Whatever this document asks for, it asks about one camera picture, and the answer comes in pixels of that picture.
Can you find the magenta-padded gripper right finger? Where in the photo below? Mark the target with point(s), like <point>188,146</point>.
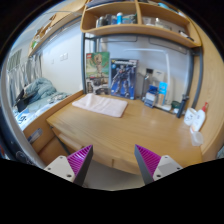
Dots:
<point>150,160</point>

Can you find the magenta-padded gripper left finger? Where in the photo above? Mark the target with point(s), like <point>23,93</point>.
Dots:
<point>77,160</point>

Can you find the pink towel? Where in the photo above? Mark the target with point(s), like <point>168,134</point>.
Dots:
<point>100,105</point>

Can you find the clear plastic cup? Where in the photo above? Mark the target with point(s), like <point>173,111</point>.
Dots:
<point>196,138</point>

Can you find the white mug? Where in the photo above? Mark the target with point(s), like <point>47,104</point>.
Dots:
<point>190,116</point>

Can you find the dark green round lid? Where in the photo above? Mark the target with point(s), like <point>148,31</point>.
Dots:
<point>175,104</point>

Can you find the black cylindrical device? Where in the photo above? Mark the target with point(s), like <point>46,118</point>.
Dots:
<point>182,106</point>

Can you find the white bottle with red cap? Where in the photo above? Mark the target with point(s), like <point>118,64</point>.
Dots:
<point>199,120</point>

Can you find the small blue box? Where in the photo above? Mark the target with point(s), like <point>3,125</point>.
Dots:
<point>151,96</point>

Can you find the blue plaid bed sheet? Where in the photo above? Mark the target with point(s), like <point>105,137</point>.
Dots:
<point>40,106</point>

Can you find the light blue card pack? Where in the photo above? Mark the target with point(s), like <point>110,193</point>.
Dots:
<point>162,90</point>

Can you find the smoky clear water bottle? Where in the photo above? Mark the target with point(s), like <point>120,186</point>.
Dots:
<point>148,87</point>

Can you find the white desk lamp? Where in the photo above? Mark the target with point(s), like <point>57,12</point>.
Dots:
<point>168,76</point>

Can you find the blue robot model kit box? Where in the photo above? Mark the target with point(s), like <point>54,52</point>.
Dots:
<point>123,78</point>

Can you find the green tree figure toy box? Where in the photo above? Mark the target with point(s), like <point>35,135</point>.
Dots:
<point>97,71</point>

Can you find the grey striped curtain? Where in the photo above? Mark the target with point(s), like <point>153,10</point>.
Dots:
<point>23,71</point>

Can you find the wooden shelf unit with items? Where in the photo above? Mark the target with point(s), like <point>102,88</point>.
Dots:
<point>133,30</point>

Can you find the white wall socket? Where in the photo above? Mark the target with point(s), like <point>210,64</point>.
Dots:
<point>156,76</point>

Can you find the grey metal frame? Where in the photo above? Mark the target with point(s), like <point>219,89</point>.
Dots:
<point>83,60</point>

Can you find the white wall switch plate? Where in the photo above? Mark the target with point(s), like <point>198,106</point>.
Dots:
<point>61,57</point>
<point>66,56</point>

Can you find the long wooden wall shelf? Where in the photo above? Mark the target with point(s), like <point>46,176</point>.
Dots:
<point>63,16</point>

